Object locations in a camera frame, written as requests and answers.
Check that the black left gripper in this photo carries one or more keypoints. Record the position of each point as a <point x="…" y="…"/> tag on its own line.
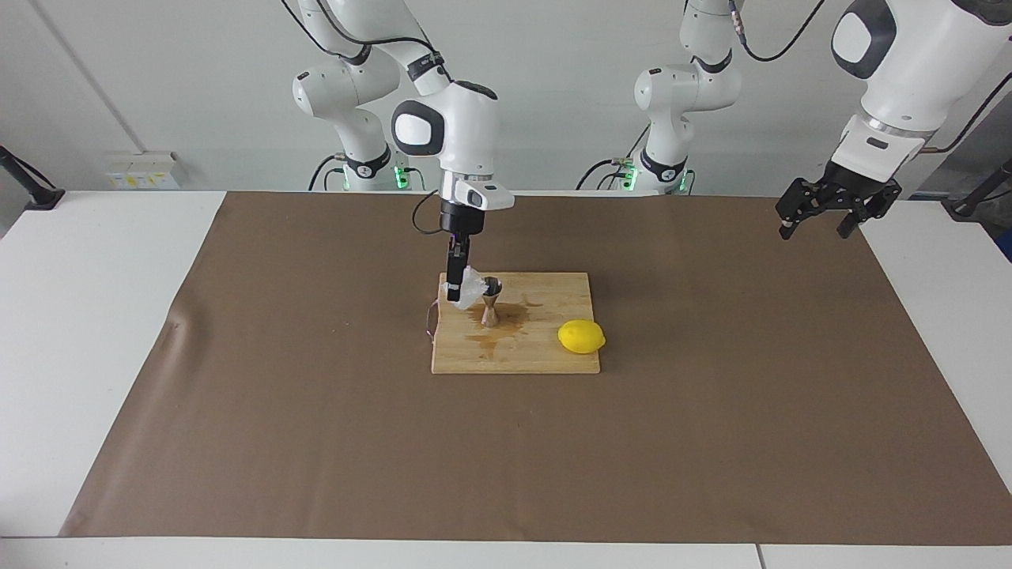
<point x="858" y="190"/>

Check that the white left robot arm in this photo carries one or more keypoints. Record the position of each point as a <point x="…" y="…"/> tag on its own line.
<point x="909" y="71"/>

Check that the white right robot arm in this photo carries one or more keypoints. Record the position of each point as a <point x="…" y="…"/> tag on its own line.
<point x="466" y="126"/>

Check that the yellow lemon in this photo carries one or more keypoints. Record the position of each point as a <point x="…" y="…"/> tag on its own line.
<point x="581" y="337"/>

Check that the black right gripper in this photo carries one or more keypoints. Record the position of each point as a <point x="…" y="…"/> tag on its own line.
<point x="462" y="220"/>

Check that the wooden cutting board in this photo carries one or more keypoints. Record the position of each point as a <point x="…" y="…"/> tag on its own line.
<point x="458" y="348"/>

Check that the white wall power outlet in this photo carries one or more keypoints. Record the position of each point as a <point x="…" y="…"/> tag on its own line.
<point x="142" y="172"/>

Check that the brown paper table mat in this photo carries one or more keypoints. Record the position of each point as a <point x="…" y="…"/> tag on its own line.
<point x="506" y="458"/>

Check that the black stand clamp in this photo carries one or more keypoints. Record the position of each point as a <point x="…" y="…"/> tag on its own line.
<point x="968" y="207"/>
<point x="43" y="197"/>

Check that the steel double jigger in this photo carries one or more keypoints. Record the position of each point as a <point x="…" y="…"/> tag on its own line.
<point x="491" y="316"/>

